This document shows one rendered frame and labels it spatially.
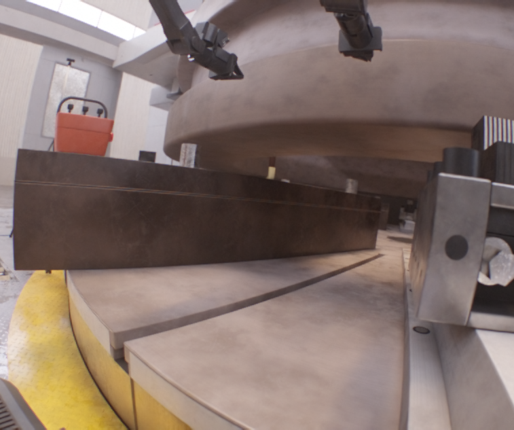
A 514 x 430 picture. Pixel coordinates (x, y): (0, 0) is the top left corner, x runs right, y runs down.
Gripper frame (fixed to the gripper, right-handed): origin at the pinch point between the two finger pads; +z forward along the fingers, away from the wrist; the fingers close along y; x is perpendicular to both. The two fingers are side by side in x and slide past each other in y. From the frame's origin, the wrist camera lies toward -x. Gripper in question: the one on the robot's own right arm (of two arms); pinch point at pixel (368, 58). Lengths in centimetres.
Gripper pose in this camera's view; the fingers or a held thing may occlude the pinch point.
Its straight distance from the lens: 81.7
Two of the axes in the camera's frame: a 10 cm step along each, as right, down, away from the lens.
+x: -1.3, 9.9, 0.1
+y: -8.4, -1.2, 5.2
